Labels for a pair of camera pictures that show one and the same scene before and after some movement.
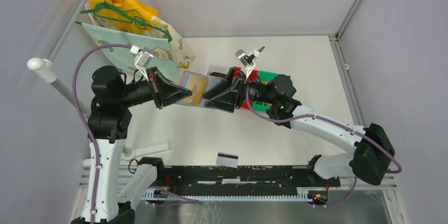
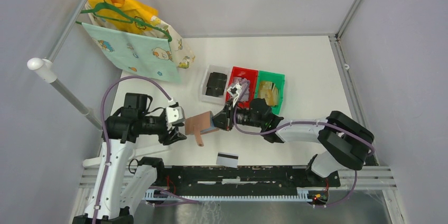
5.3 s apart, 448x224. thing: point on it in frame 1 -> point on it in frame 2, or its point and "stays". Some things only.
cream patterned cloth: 182,56 stays
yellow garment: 125,14 stays
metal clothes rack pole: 45,66 stays
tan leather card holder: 198,83 -> 197,125
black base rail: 240,180 stays
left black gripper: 170,92 -> 167,138
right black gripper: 224,97 -> 224,119
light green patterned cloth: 103,35 stays
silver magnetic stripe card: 227,159 stays
